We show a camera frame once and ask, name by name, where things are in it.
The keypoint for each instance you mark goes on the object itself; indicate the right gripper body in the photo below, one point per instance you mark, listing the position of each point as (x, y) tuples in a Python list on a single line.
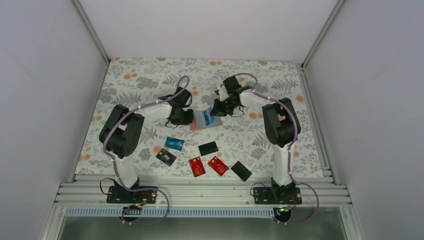
[(232, 105)]

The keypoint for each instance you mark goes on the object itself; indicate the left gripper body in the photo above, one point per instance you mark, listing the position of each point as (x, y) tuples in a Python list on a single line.
[(180, 115)]

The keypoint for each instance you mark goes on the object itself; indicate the blue VIP card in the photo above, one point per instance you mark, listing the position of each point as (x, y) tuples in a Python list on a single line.
[(209, 120)]

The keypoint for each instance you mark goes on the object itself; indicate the brown leather card holder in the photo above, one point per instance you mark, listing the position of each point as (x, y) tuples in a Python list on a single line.
[(202, 119)]

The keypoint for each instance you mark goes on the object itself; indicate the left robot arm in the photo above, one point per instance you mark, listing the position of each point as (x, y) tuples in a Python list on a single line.
[(121, 133)]

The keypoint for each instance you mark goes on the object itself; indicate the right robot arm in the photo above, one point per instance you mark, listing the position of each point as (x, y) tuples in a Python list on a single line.
[(280, 124)]

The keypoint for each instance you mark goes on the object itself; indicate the blue card upper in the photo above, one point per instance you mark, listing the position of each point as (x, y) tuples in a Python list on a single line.
[(174, 143)]

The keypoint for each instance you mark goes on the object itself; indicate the black card centre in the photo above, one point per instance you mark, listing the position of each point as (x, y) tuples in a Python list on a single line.
[(208, 148)]

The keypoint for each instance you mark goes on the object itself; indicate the black VIP card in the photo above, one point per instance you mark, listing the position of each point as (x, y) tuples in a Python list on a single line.
[(166, 157)]

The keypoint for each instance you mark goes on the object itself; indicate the red VIP card left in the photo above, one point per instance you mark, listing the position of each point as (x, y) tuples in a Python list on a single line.
[(197, 166)]

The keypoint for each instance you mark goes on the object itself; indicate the red vip card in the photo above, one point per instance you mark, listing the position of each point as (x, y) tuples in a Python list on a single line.
[(218, 166), (197, 166)]

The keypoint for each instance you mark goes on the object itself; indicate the red VIP card right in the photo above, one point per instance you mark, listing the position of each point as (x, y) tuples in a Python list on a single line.
[(218, 166)]

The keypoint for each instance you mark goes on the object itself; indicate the black card right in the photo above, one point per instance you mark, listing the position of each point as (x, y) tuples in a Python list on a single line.
[(241, 171)]

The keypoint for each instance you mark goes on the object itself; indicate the floral table mat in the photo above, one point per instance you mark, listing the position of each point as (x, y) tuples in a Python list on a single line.
[(136, 81)]

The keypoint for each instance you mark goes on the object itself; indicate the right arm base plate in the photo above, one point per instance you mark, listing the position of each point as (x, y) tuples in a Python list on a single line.
[(265, 196)]

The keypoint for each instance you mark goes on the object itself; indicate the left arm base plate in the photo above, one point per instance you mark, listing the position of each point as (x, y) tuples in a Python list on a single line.
[(119, 195)]

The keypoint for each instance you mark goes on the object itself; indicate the aluminium rail frame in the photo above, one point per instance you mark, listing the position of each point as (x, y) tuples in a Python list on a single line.
[(199, 208)]

